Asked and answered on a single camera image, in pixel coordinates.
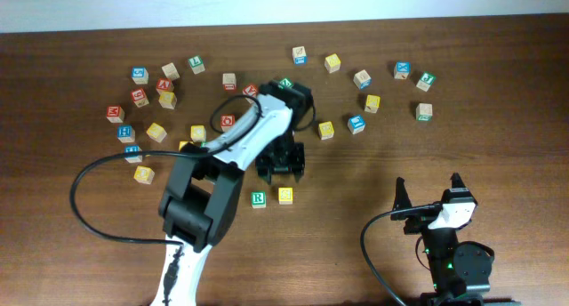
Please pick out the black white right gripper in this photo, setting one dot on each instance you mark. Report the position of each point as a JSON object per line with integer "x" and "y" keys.
{"x": 415, "y": 222}

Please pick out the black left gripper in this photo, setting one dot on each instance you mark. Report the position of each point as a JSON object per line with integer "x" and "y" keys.
{"x": 299, "y": 166}

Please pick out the yellow letter S block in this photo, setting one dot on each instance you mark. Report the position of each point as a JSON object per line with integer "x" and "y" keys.
{"x": 285, "y": 196}
{"x": 156, "y": 132}

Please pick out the green letter R block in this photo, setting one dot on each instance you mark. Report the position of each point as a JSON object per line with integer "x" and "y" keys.
{"x": 258, "y": 199}

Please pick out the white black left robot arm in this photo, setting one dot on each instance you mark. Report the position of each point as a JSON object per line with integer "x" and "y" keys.
{"x": 201, "y": 196}

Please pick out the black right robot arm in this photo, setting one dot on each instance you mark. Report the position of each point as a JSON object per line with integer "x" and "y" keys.
{"x": 460, "y": 271}

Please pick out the yellow umbrella block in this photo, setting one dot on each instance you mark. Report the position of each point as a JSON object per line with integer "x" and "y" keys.
{"x": 326, "y": 130}

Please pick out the red letter O block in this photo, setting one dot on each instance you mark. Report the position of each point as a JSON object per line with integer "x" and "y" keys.
{"x": 227, "y": 121}

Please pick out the wooden block green R side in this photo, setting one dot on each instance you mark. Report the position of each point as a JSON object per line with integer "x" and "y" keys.
{"x": 424, "y": 112}

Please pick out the blue letter I block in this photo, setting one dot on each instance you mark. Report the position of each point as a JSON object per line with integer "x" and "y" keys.
{"x": 356, "y": 124}

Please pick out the red letter A block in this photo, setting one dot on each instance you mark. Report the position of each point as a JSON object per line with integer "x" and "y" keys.
{"x": 251, "y": 90}

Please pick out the green letter Z block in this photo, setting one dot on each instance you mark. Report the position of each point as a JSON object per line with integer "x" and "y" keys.
{"x": 285, "y": 82}

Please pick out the yellow block centre left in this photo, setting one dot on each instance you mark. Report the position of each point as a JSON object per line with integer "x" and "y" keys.
{"x": 197, "y": 133}

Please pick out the yellow block beside V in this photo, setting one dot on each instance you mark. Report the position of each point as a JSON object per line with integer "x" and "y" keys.
{"x": 182, "y": 144}

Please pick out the yellow block right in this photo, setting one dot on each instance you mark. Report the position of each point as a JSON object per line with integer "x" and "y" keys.
{"x": 372, "y": 103}

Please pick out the wooden block red side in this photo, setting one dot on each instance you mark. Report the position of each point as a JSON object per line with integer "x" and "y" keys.
{"x": 229, "y": 81}

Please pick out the green letter J block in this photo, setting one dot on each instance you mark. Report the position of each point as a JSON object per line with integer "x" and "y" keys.
{"x": 425, "y": 81}

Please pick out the yellow block top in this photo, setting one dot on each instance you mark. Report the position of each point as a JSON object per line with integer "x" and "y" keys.
{"x": 332, "y": 63}

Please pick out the wooden block blue side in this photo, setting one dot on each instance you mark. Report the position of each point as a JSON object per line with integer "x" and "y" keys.
{"x": 299, "y": 55}

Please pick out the wooden block blue D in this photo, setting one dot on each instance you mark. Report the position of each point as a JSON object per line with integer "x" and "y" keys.
{"x": 362, "y": 79}

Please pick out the blue letter K block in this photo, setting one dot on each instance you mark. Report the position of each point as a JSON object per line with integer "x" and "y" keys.
{"x": 402, "y": 70}

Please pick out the yellow block near 9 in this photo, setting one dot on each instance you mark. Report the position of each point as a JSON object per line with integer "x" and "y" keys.
{"x": 168, "y": 100}

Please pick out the yellow letter O block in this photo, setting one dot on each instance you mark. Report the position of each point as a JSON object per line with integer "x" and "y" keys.
{"x": 143, "y": 174}

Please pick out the green letter T block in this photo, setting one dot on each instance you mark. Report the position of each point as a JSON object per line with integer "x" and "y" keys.
{"x": 196, "y": 64}

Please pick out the red letter V block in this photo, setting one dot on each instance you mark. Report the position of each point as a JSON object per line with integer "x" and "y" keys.
{"x": 164, "y": 85}

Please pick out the plain wooden block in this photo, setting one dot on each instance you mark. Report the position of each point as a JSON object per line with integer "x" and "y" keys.
{"x": 170, "y": 71}

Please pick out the red number 9 block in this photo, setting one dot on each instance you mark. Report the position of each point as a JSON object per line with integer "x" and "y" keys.
{"x": 139, "y": 98}

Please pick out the blue letter H upper block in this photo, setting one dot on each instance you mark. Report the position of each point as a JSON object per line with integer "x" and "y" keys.
{"x": 125, "y": 133}

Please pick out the blue number 5 block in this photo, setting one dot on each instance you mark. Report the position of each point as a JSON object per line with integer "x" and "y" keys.
{"x": 140, "y": 75}

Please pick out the red letter M block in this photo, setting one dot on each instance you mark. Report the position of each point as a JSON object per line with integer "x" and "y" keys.
{"x": 115, "y": 114}

